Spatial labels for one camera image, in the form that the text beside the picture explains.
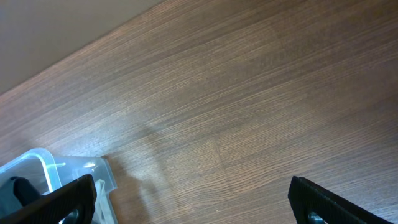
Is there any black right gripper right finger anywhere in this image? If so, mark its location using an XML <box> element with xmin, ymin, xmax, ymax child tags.
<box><xmin>288</xmin><ymin>176</ymin><xmax>391</xmax><ymax>224</ymax></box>

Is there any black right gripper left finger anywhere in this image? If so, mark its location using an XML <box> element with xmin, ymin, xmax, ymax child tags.
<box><xmin>1</xmin><ymin>174</ymin><xmax>96</xmax><ymax>224</ymax></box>

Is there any clear plastic storage bin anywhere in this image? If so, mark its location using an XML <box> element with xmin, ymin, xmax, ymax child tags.
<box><xmin>1</xmin><ymin>148</ymin><xmax>118</xmax><ymax>223</ymax></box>

